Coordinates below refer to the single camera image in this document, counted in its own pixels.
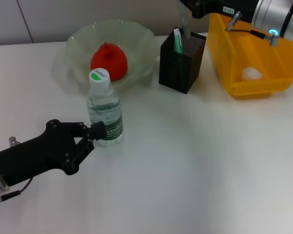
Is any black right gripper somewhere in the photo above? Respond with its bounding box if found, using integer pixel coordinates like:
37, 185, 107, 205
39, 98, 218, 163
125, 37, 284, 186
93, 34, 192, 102
180, 0, 259, 24

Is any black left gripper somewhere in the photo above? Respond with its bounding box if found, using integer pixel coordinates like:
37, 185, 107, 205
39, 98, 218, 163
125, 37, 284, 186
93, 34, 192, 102
0, 118, 105, 187

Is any clear green-label water bottle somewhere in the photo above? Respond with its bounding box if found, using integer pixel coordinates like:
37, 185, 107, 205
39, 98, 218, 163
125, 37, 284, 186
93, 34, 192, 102
86, 68, 125, 147

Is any grey marker pen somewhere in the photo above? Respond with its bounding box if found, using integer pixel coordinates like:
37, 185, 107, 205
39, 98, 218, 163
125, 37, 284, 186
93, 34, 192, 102
178, 0, 192, 40

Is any green pen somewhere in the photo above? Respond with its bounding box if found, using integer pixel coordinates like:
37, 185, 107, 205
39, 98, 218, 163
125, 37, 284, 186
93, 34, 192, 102
173, 28, 186, 81

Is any white paper ball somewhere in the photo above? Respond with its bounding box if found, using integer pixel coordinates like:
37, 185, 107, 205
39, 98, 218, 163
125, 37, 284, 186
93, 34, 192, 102
241, 67, 262, 81

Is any orange ribbed fruit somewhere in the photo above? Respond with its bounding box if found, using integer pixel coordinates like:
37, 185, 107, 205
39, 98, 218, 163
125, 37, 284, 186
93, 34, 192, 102
90, 41, 129, 81

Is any black mesh pen holder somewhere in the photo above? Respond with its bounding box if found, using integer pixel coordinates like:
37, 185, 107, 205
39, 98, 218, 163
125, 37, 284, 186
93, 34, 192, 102
158, 27, 208, 95

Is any green glass fruit plate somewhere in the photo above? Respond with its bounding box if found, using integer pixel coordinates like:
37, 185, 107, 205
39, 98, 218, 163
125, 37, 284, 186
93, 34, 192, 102
66, 19, 159, 88

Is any yellow plastic storage bin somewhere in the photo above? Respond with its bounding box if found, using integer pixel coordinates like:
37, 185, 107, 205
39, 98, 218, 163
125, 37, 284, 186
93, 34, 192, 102
207, 12, 293, 99

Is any right wrist silver cable plug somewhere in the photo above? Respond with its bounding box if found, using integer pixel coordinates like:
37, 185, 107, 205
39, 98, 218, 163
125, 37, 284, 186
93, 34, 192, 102
228, 11, 242, 28

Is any right wrist grey cable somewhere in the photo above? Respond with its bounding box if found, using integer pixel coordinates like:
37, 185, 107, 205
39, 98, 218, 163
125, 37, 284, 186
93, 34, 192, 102
225, 27, 280, 47

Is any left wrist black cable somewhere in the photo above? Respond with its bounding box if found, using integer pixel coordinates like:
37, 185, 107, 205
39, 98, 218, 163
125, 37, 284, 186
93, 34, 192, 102
0, 176, 35, 210

